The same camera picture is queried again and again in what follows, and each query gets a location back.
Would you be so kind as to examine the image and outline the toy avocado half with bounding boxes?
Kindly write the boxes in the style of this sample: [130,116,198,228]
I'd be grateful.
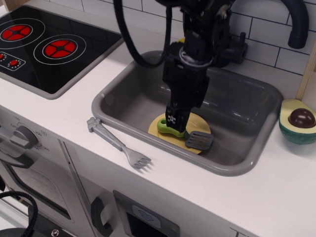
[279,99,316,145]

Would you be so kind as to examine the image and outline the toy oven door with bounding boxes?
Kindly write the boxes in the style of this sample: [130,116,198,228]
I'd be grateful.
[0,159,76,224]

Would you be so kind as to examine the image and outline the black toy stovetop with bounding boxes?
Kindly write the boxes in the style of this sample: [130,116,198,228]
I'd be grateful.
[0,5,123,100]

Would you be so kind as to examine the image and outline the grey plastic sink basin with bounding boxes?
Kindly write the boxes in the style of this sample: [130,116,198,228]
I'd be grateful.
[92,62,283,176]

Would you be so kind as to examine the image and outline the dark grey faucet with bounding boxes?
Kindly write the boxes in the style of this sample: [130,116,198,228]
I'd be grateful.
[230,0,309,73]

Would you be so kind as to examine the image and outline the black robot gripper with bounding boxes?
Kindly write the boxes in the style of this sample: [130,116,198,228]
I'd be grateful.
[162,42,209,132]

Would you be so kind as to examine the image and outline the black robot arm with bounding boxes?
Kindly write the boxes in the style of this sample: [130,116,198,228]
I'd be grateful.
[162,0,234,133]

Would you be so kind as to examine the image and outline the dark grey cabinet handle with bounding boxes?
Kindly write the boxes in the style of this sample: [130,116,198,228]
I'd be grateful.
[90,197,113,237]

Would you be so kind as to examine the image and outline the green handled grey spatula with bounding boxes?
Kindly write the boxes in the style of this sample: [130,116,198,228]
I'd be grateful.
[157,118,214,151]

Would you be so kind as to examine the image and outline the grey oven door handle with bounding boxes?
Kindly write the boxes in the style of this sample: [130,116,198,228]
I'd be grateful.
[0,141,34,168]

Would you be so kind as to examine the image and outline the black braided cable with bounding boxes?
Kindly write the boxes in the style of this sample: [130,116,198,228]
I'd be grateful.
[113,0,173,68]

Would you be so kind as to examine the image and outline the grey dishwasher panel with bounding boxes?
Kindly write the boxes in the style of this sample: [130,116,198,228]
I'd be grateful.
[113,190,180,237]

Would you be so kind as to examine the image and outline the black cable lower left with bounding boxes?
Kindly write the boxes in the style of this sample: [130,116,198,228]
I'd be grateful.
[0,191,39,237]

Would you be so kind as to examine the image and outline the grey oven knob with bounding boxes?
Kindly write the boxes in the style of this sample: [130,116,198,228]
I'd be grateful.
[10,126,38,149]

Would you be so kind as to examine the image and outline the yellow plastic plate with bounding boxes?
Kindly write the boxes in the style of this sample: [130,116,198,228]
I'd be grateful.
[148,113,211,154]

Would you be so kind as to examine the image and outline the grey plastic toy fork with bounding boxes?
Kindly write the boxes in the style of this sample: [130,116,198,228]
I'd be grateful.
[87,117,152,169]

